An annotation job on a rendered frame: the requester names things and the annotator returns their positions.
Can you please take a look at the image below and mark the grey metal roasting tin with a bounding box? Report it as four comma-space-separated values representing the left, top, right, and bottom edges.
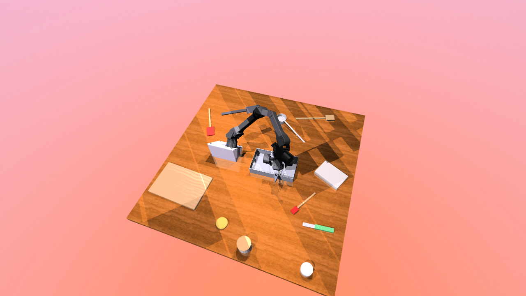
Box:
249, 148, 299, 183

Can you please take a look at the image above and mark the light wooden board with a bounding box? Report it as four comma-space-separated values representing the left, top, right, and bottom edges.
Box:
148, 162, 213, 210

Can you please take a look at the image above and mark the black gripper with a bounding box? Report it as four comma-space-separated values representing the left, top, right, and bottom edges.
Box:
263, 154, 293, 168

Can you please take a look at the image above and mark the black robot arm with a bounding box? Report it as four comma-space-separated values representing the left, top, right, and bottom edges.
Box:
225, 106, 293, 171

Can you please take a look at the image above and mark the grey cylindrical canister with cream lid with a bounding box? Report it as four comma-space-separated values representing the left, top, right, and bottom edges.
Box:
237, 236, 252, 254

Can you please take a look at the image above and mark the white long-handled saucepan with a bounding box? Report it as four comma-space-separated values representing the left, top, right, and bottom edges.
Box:
277, 113, 304, 142

